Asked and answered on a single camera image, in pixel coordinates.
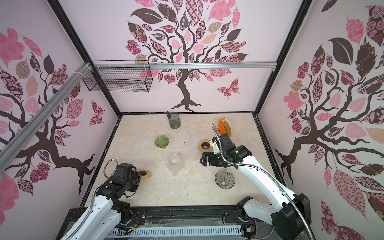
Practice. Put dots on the left aluminium rail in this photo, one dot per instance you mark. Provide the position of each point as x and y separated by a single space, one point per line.
12 149

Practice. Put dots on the rear aluminium rail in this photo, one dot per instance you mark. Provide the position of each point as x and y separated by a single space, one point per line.
190 66

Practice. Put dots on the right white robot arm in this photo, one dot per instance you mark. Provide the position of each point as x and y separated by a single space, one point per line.
288 213

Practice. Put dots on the green glass dripper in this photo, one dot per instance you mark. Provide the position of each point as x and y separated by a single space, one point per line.
162 142

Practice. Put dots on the white slotted cable duct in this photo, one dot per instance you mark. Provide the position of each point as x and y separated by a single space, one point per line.
165 232

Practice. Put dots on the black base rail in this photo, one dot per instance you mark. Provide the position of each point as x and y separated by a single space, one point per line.
179 216

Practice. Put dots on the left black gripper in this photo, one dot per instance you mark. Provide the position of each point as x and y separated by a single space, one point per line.
137 176

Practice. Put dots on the orange coffee filter pack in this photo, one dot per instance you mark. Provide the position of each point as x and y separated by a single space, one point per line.
224 127

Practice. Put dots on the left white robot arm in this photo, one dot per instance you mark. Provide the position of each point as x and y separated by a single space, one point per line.
106 210

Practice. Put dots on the black wire basket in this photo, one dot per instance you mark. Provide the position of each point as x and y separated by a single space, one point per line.
120 76

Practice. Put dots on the grey glass measuring cup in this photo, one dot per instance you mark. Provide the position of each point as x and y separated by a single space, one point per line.
174 120

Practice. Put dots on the grey glass dripper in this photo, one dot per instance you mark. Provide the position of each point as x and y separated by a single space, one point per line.
225 179

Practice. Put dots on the aluminium rail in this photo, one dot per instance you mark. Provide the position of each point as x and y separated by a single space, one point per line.
12 149
190 66

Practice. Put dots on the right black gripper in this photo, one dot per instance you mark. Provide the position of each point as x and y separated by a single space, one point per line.
211 162

